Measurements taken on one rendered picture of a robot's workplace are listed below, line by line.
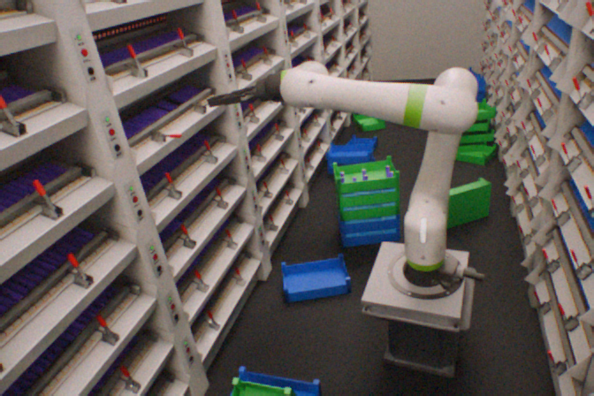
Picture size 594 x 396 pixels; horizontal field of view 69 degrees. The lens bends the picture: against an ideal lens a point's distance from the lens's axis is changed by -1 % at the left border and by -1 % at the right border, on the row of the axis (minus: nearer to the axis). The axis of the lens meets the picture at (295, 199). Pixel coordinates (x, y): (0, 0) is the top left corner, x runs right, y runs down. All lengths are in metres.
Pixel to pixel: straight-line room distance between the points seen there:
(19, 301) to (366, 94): 0.97
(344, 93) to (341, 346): 1.02
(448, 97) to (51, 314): 1.08
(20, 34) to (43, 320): 0.61
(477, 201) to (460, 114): 1.34
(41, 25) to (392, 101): 0.82
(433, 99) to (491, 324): 1.05
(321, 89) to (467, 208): 1.42
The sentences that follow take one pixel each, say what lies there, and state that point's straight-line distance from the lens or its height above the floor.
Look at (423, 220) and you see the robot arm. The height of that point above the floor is 0.60.
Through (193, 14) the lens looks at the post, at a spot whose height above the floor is 1.22.
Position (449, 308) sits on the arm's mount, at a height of 0.34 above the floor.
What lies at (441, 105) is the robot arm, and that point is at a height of 0.98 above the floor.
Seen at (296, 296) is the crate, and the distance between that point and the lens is 2.00.
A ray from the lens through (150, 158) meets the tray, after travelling 1.33.
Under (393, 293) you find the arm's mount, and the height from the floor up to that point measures 0.35.
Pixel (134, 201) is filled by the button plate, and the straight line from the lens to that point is 1.26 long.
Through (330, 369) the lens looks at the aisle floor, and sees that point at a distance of 1.75.
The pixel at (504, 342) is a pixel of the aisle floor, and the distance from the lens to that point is 1.88.
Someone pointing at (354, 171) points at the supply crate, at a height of 0.33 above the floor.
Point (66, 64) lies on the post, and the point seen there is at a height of 1.21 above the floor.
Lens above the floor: 1.34
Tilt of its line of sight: 29 degrees down
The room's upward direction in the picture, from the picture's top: 8 degrees counter-clockwise
